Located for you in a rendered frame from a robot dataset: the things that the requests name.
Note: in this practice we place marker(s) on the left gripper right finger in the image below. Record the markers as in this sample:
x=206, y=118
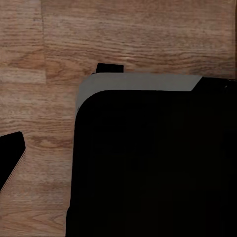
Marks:
x=229, y=147

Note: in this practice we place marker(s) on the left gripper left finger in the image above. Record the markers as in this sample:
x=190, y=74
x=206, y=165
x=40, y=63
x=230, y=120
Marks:
x=12, y=147

